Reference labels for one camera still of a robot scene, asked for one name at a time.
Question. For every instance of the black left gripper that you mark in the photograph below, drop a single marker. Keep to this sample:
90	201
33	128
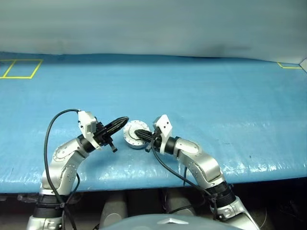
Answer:
102	136

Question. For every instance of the blue foam table cover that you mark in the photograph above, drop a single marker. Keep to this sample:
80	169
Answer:
216	95

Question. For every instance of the white foam backdrop sheet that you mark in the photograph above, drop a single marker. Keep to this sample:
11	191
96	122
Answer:
144	24

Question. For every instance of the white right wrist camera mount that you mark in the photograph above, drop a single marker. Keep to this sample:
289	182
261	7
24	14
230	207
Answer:
165	127

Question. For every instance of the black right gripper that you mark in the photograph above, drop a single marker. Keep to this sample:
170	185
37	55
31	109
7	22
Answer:
156	141

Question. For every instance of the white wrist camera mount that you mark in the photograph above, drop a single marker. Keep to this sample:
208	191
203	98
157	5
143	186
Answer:
165	127
84	119

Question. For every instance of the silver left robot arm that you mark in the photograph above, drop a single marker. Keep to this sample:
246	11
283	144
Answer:
64	153

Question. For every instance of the grey rounded robot leg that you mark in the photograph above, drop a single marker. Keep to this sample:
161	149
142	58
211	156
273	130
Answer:
180	203
114	208

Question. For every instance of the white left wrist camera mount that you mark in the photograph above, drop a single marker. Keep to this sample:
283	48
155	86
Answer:
84	119

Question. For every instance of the finned motor cover disc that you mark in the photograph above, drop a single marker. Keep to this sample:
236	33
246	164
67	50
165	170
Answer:
130	130

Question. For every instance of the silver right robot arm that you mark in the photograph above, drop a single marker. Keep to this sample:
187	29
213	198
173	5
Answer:
206	158

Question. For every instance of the grey robot torso shell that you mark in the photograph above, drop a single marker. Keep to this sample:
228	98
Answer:
144	224

